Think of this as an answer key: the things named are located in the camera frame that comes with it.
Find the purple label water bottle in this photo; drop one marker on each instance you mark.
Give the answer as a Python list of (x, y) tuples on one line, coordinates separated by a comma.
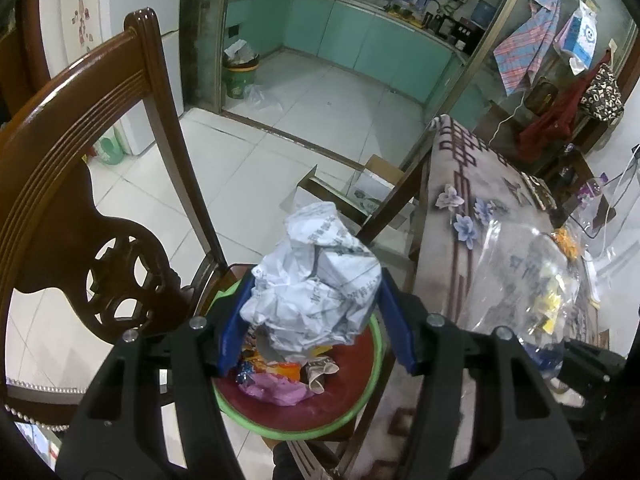
[(592, 190)]

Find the pink plastic wrapper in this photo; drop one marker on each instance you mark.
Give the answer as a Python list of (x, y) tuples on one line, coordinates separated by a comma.
[(272, 390)]

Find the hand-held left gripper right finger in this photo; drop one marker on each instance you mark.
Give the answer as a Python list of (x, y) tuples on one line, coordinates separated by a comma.
[(400, 340)]

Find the floral tablecloth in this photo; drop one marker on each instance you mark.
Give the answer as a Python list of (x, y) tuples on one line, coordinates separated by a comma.
[(450, 240)]

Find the teal kitchen cabinets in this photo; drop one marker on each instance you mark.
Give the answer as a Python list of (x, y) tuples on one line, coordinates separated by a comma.
[(380, 45)]

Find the orange snack bag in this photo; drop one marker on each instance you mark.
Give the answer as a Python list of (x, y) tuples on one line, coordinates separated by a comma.
[(280, 371)]

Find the white printed hanging bag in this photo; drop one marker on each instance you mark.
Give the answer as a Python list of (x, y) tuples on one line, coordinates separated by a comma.
[(580, 35)]

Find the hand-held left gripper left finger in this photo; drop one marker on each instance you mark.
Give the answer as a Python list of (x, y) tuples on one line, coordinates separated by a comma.
[(230, 335)]

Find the yellow snack pieces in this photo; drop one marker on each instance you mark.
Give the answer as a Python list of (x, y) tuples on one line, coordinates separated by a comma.
[(567, 242)]

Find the brown patterned handbag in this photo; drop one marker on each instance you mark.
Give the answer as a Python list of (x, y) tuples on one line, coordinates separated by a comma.
[(544, 100)]

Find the brown patterned notebook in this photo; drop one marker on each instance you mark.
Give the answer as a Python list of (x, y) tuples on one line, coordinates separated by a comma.
[(540, 192)]

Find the crumpled beige paper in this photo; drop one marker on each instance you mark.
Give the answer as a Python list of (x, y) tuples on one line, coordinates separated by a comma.
[(320, 372)]

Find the clear plastic floor bag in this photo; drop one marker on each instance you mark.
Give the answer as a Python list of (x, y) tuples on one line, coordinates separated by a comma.
[(262, 97)]

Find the printed white paper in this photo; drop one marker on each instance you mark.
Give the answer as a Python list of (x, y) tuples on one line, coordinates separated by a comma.
[(310, 290)]

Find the white refrigerator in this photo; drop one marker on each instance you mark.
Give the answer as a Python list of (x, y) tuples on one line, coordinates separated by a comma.
[(100, 20)]

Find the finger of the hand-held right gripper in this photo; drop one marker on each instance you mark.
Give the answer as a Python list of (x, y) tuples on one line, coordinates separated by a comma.
[(590, 367)]

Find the carved wooden chair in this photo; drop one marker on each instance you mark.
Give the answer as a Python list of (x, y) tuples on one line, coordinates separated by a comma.
[(65, 125)]

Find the red garment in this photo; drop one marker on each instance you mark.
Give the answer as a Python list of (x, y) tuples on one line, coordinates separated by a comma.
[(550, 120)]

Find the plaid towel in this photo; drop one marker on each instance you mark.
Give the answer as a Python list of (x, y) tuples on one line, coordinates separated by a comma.
[(525, 45)]

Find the clear zip bag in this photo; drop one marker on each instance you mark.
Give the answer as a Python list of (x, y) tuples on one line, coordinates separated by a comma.
[(600, 217)]

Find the red basin with green rim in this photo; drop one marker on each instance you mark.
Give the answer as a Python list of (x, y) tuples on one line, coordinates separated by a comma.
[(320, 410)]

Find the green kitchen waste bin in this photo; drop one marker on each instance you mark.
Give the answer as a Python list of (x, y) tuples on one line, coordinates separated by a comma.
[(240, 77)]

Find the letter print bag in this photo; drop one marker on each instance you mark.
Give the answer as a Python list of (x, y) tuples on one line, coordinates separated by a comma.
[(605, 95)]

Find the blue water jug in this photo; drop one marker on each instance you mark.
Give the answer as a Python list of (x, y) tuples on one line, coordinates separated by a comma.
[(484, 14)]

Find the cardboard box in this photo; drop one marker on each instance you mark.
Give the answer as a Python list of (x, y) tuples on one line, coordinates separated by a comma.
[(370, 185)]

